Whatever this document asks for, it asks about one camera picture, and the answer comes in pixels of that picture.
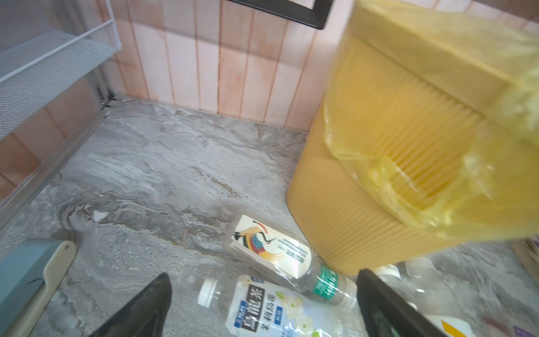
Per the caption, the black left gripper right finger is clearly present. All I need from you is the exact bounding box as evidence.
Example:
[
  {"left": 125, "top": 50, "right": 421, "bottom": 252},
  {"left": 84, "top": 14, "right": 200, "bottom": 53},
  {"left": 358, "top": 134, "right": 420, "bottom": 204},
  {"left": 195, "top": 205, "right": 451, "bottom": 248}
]
[{"left": 357, "top": 269, "right": 444, "bottom": 337}]

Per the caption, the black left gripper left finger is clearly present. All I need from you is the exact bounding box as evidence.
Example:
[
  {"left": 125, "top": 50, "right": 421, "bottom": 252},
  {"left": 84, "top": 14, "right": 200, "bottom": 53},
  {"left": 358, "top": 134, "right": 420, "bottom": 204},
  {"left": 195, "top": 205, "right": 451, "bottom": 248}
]
[{"left": 91, "top": 272, "right": 173, "bottom": 336}]

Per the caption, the lime label white bottle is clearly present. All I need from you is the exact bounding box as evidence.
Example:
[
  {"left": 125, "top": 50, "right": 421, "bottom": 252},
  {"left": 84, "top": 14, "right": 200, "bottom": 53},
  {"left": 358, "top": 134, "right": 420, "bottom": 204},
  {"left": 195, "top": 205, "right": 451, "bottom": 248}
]
[{"left": 374, "top": 258, "right": 464, "bottom": 319}]

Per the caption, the white yellow vitamin bottle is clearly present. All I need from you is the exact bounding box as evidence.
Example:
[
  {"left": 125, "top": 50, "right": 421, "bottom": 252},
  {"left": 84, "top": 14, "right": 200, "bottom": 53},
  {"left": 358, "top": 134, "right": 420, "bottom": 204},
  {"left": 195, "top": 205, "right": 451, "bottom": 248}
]
[{"left": 425, "top": 315, "right": 475, "bottom": 337}]

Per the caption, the yellow ribbed trash bin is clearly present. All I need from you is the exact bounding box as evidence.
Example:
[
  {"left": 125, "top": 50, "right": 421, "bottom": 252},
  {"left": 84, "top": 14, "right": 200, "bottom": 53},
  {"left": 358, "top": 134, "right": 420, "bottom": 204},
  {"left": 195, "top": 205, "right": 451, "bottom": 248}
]
[{"left": 286, "top": 29, "right": 539, "bottom": 277}]

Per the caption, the yellow plastic bin liner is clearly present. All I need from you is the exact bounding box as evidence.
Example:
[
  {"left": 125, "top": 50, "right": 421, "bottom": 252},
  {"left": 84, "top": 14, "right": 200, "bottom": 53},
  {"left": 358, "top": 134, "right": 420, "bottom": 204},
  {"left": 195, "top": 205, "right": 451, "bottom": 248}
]
[{"left": 322, "top": 1, "right": 538, "bottom": 236}]

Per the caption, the oolong tea label bottle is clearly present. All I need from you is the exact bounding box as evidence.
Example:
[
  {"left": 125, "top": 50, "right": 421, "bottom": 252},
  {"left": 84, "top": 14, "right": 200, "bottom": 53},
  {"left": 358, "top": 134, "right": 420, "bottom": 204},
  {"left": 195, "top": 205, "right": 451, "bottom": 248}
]
[{"left": 197, "top": 275, "right": 366, "bottom": 336}]

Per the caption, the crane label clear bottle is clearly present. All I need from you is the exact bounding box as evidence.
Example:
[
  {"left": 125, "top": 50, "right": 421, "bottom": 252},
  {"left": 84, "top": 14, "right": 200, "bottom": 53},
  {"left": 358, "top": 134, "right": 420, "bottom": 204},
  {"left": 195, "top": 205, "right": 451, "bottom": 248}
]
[{"left": 223, "top": 213, "right": 357, "bottom": 310}]

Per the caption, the white wire mesh shelf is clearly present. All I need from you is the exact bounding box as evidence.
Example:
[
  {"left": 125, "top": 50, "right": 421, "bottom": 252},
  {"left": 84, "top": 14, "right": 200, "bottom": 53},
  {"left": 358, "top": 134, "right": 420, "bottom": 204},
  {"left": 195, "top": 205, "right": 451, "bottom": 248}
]
[{"left": 1, "top": 1, "right": 122, "bottom": 138}]

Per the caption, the black mesh wall basket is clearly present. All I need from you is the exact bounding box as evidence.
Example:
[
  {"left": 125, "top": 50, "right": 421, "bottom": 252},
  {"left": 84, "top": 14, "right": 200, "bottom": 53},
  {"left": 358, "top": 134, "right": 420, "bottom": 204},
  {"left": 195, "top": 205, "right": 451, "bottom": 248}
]
[{"left": 231, "top": 0, "right": 334, "bottom": 30}]

